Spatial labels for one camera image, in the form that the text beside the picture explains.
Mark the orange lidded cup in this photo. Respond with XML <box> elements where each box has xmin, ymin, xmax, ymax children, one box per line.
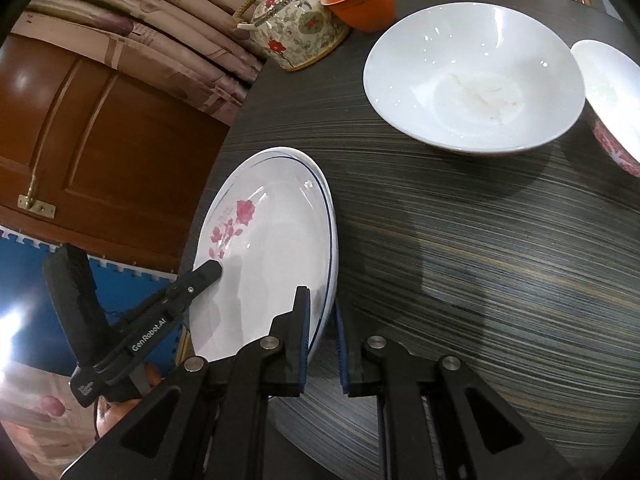
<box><xmin>321</xmin><ymin>0</ymin><xmax>397</xmax><ymax>32</ymax></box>

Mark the brown wooden door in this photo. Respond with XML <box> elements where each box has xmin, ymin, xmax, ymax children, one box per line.
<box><xmin>0</xmin><ymin>34</ymin><xmax>232</xmax><ymax>272</ymax></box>

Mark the blue foam mat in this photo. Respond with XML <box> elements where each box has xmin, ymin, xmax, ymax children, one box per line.
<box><xmin>0</xmin><ymin>224</ymin><xmax>192</xmax><ymax>377</ymax></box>

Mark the brass door latch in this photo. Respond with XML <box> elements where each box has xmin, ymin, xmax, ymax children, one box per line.
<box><xmin>17</xmin><ymin>175</ymin><xmax>56</xmax><ymax>219</ymax></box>

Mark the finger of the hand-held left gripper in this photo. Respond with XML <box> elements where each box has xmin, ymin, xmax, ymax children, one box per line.
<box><xmin>167</xmin><ymin>259</ymin><xmax>223</xmax><ymax>309</ymax></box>

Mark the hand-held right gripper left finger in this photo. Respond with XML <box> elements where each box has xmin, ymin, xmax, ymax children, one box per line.
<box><xmin>60</xmin><ymin>286</ymin><xmax>311</xmax><ymax>480</ymax></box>

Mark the floral ceramic teapot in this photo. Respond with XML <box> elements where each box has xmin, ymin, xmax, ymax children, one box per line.
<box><xmin>232</xmin><ymin>0</ymin><xmax>351</xmax><ymax>71</ymax></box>

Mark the beige floral cloth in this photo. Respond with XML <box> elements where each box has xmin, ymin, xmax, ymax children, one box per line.
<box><xmin>0</xmin><ymin>355</ymin><xmax>103</xmax><ymax>466</ymax></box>

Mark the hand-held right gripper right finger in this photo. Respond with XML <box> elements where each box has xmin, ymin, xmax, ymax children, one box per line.
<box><xmin>333</xmin><ymin>301</ymin><xmax>592</xmax><ymax>480</ymax></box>

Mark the large white bowl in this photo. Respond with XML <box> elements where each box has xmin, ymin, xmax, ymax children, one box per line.
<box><xmin>363</xmin><ymin>2</ymin><xmax>586</xmax><ymax>156</ymax></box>

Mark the beige floral curtain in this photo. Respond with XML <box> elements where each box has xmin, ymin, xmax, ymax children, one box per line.
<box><xmin>24</xmin><ymin>0</ymin><xmax>267</xmax><ymax>127</ymax></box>

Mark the small bowl with red pattern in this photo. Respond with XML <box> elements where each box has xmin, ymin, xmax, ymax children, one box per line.
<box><xmin>570</xmin><ymin>39</ymin><xmax>640</xmax><ymax>177</ymax></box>

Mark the person's left hand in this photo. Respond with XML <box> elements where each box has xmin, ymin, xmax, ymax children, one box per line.
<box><xmin>94</xmin><ymin>362</ymin><xmax>166</xmax><ymax>442</ymax></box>

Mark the white plate with rose print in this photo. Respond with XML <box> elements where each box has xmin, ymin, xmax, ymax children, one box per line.
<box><xmin>189</xmin><ymin>149</ymin><xmax>332</xmax><ymax>364</ymax></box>

